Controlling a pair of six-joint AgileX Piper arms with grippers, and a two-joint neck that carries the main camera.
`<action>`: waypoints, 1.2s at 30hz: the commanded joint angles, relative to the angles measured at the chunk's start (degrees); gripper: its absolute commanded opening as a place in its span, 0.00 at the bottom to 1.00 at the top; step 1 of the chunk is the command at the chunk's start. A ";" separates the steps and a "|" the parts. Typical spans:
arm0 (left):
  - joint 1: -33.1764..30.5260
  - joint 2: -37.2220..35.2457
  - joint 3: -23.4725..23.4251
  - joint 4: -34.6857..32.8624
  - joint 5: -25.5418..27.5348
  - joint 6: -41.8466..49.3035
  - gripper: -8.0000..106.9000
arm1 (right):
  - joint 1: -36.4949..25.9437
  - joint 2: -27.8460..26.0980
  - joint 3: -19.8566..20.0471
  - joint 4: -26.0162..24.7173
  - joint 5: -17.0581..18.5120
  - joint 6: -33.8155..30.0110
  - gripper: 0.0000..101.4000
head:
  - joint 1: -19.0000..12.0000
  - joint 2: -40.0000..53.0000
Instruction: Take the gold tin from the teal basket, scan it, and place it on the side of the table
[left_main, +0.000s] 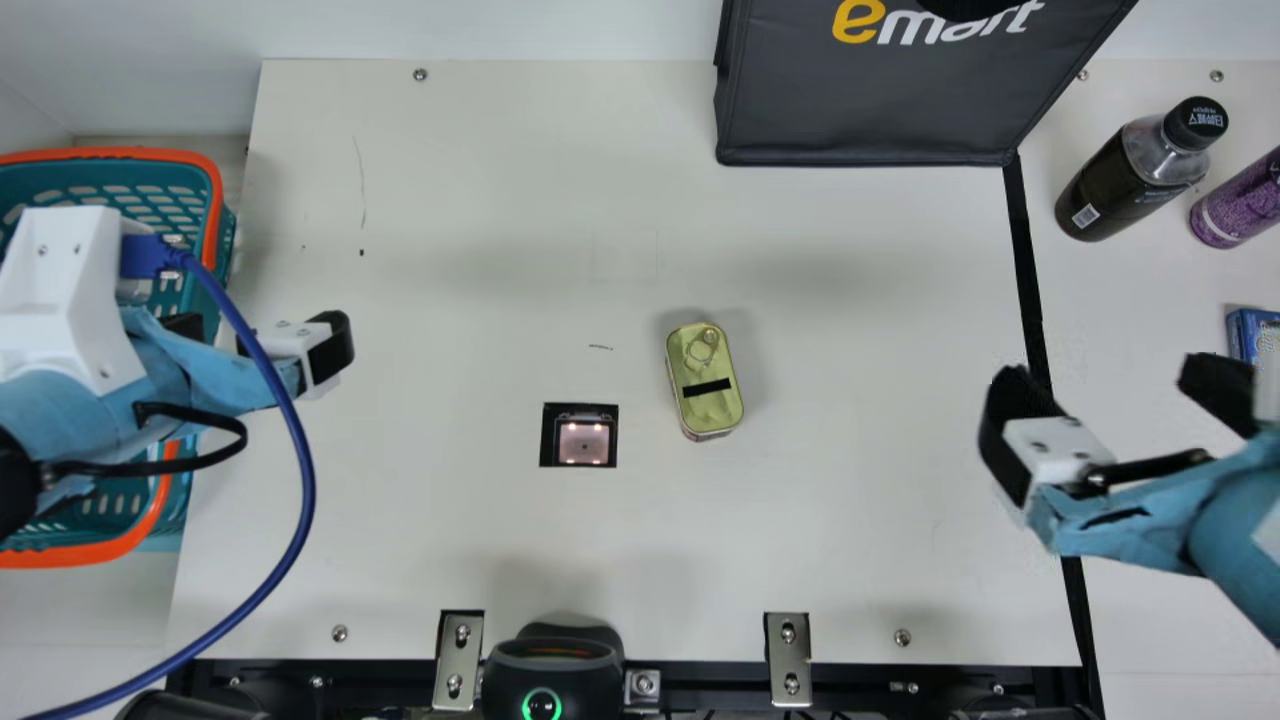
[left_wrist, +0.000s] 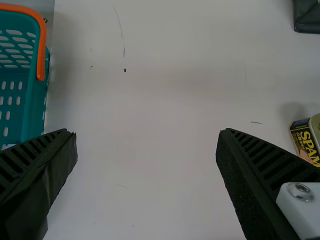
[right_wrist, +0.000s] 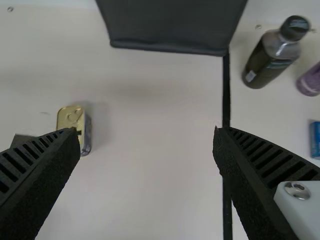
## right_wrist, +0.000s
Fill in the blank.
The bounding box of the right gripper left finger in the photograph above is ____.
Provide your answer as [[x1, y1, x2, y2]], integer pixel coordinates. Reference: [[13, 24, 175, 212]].
[[0, 127, 82, 240]]

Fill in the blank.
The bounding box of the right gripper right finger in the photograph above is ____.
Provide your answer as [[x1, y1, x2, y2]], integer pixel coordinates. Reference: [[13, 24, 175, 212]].
[[212, 125, 320, 240]]

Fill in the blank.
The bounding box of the dark grey bag with straps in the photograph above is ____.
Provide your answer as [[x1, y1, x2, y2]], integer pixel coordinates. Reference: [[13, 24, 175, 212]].
[[94, 0, 248, 57]]

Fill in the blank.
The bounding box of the small blue box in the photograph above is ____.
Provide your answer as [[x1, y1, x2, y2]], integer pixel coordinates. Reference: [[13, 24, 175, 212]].
[[309, 119, 320, 158]]

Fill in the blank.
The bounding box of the purple bottle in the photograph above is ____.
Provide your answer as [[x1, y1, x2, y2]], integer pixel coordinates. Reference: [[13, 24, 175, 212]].
[[295, 61, 320, 97]]

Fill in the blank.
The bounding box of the dark coffee bottle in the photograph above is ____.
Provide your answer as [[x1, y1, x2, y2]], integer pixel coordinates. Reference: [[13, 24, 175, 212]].
[[241, 14, 312, 90]]

